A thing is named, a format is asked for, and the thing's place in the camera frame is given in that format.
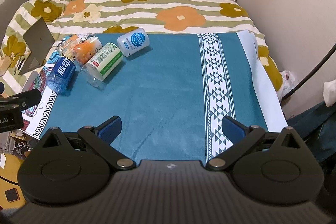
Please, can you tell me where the blue label plastic bottle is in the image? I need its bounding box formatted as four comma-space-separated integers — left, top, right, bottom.
46, 57, 76, 94

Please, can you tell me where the colourful mandala mat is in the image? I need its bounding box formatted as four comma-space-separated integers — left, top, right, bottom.
22, 49, 74, 139

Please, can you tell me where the floral striped duvet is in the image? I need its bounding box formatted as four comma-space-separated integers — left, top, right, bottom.
1, 0, 284, 95

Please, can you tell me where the white plastic bag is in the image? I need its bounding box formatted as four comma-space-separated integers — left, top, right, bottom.
277, 70, 295, 101

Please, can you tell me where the green label clear bottle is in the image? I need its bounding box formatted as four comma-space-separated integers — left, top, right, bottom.
81, 42, 123, 89

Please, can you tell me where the blue towel with pattern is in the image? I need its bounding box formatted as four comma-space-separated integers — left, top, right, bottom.
46, 33, 266, 162

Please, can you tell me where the yellow label clear bottle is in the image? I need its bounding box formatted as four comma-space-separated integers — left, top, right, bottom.
57, 35, 79, 61

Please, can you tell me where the orange label plastic bottle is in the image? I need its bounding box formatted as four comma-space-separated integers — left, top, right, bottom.
73, 36, 102, 67

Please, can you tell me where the white blue label bottle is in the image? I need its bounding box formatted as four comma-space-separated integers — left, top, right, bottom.
117, 28, 150, 57

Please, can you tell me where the black cable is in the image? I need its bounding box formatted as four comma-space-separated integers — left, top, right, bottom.
281, 43, 336, 101

